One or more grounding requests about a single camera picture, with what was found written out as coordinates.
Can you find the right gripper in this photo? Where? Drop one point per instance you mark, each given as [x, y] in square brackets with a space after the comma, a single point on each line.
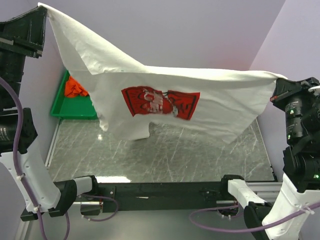
[284, 86]

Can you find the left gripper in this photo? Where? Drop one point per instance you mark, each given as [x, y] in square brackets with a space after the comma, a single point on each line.
[29, 27]

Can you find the white printed t-shirt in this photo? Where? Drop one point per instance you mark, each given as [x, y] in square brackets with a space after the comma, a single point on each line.
[128, 95]

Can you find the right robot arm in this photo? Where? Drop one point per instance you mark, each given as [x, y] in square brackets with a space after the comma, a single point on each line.
[300, 188]

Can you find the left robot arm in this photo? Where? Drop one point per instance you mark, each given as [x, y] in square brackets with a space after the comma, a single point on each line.
[20, 154]

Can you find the orange t-shirt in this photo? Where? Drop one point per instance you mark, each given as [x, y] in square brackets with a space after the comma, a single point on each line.
[73, 89]

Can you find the green plastic tray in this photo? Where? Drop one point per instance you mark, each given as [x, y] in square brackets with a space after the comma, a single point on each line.
[74, 108]

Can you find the black base beam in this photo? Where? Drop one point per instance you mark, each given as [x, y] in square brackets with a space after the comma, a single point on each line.
[159, 196]

